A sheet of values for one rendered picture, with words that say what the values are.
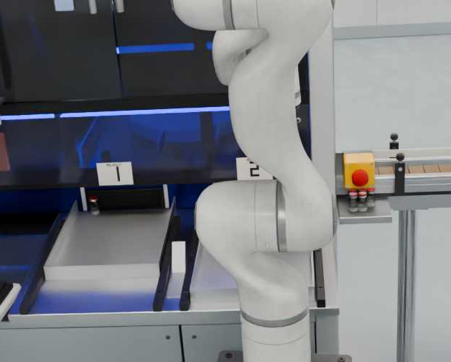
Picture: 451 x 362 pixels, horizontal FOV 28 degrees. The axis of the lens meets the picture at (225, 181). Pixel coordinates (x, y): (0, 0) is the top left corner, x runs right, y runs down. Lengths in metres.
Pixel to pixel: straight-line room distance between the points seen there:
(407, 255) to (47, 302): 0.99
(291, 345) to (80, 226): 0.88
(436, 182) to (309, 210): 0.95
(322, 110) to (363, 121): 3.13
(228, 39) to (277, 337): 0.53
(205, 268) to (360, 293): 1.62
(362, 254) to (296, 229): 2.42
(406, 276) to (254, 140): 1.21
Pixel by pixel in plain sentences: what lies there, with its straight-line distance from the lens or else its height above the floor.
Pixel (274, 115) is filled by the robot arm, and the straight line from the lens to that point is 1.33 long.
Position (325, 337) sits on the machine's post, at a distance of 2.41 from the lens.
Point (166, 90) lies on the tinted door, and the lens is 2.12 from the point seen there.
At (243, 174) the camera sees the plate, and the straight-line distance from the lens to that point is 2.17.
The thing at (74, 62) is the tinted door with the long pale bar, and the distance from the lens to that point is 2.14.
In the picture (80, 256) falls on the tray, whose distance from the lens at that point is 2.15.
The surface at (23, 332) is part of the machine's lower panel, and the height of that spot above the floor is 0.57.
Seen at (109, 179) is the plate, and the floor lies 1.00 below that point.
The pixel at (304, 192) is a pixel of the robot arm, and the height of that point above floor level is 1.30.
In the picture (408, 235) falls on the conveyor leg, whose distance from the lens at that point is 2.43.
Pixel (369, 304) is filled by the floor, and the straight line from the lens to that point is 3.52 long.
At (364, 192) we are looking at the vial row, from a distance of 2.25.
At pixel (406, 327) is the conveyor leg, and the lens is 2.58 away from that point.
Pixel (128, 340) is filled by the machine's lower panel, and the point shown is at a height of 0.53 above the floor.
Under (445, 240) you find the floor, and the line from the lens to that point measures 3.97.
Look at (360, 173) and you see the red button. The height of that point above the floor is 1.01.
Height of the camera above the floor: 1.90
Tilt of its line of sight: 25 degrees down
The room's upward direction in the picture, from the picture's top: 4 degrees counter-clockwise
